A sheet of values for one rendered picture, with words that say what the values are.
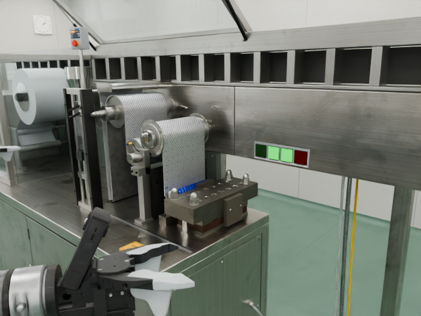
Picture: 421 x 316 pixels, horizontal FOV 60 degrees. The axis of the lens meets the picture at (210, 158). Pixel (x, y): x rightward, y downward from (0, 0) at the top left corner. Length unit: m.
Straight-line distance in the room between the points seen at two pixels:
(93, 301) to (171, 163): 0.96
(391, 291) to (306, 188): 2.67
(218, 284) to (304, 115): 0.72
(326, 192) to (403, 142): 2.87
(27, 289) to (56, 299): 0.04
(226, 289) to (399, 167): 0.78
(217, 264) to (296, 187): 2.93
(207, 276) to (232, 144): 0.57
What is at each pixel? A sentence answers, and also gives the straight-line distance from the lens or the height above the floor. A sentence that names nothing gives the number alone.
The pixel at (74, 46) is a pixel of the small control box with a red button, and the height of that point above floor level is 1.62.
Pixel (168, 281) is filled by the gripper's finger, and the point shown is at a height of 1.25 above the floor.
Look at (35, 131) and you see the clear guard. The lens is 2.30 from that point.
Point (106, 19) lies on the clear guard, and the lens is 2.12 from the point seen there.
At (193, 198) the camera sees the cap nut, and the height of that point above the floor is 1.06.
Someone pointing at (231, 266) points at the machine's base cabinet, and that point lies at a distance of 1.51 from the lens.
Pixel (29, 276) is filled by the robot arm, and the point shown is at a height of 1.25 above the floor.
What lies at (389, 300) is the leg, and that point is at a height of 0.63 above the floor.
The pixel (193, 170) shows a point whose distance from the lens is 1.57.
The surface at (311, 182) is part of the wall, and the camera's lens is 4.16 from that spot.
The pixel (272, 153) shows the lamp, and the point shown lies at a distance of 1.49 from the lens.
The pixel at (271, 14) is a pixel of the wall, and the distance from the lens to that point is 4.28.
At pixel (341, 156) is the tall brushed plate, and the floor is 1.21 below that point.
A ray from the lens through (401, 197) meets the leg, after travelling 1.50.
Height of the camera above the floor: 1.53
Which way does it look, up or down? 14 degrees down
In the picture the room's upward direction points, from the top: 1 degrees counter-clockwise
